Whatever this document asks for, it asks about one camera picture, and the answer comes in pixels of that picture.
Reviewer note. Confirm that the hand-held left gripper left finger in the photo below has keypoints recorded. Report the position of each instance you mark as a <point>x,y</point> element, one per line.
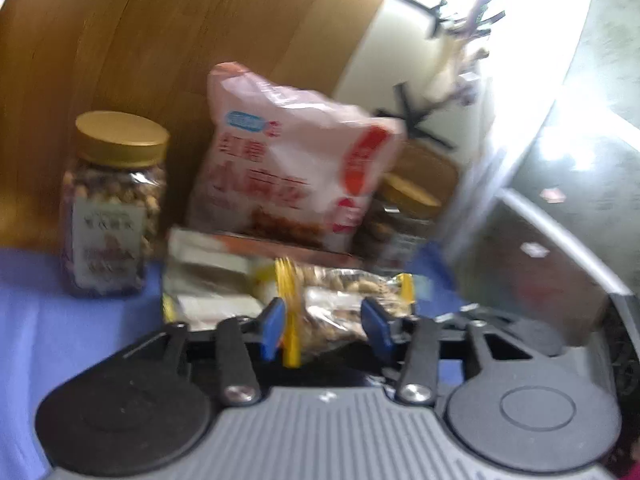
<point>272,327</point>

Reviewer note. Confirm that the blue printed bedsheet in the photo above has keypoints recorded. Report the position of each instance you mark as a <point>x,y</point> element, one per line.
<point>30,335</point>

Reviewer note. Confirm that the gold-edged nut packet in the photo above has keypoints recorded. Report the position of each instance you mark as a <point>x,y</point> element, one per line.
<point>330,300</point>

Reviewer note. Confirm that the large pink snack bag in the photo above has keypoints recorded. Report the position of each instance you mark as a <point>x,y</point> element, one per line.
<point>280,160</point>

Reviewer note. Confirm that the wooden board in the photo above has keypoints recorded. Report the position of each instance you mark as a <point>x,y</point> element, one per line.
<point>150,35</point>

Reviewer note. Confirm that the clear wafer packet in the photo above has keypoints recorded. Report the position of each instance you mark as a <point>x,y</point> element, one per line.
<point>210,270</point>

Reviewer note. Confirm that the black stand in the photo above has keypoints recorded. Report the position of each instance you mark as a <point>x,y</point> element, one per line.
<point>415,115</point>

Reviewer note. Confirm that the pecan jar gold lid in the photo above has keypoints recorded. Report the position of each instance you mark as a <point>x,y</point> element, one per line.
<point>400,220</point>

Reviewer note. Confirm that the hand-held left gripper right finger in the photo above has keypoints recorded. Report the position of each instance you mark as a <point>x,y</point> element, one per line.
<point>376,330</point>

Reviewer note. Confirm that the mixed nut jar gold lid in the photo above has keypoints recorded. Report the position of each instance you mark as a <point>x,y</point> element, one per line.
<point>115,210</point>

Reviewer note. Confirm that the black cardboard box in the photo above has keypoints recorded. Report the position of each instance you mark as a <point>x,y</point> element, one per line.
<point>300,249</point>

